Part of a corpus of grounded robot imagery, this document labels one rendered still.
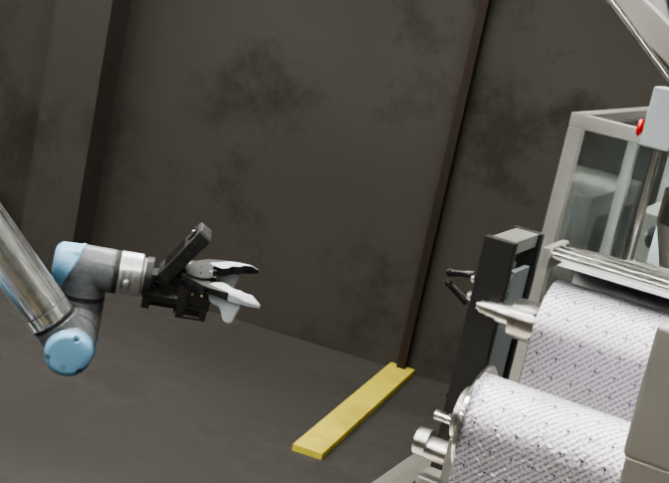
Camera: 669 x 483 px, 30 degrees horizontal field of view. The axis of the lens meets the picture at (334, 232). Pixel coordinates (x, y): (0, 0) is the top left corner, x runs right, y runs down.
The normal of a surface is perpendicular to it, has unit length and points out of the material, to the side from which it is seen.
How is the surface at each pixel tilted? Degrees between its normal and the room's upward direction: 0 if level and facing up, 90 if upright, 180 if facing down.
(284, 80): 90
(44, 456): 0
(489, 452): 90
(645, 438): 90
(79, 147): 90
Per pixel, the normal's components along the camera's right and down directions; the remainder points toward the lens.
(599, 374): -0.44, 0.14
